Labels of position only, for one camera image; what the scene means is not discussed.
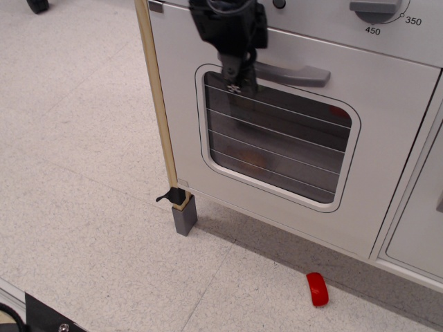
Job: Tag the white toy kitchen cabinet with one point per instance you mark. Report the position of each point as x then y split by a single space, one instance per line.
398 41

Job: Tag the white right cabinet door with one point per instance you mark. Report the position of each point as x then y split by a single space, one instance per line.
414 240

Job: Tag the red toy piece on floor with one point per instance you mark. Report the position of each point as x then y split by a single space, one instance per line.
318 289

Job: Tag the grey temperature knob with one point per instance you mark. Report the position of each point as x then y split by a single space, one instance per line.
375 11

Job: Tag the wooden kitchen leg post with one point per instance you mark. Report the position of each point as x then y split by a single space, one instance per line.
147 38

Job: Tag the black metal base plate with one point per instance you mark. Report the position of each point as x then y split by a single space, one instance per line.
41 317

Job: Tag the small black round button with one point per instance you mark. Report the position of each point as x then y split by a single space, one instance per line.
280 4

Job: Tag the grey leg foot cap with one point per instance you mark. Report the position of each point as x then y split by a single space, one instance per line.
185 220

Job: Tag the red toy strawberry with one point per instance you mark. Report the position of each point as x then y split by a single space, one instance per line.
339 112

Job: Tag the orange toy chicken drumstick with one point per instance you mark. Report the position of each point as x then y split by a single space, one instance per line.
246 160

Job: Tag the black caster wheel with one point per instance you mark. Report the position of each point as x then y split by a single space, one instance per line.
38 6

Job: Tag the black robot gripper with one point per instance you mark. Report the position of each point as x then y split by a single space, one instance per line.
236 29

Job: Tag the black tape on leg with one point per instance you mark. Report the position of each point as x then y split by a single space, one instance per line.
174 195

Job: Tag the white toy oven door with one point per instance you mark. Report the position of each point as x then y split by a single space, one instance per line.
294 138

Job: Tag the grey oven door handle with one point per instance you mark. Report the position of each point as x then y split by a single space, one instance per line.
307 76

